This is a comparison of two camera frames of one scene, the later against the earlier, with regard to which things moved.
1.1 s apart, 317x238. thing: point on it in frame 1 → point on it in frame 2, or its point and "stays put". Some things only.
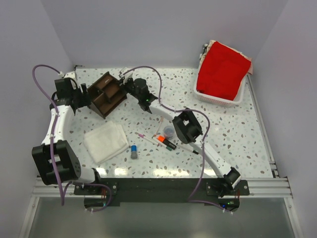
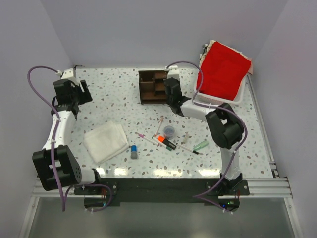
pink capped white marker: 142,136 stays put
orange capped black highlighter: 169,143 stays put
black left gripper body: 77,93 stays put
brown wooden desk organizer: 106,92 → 152,87
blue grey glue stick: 133,153 stays put
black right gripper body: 129,87 → 169,101
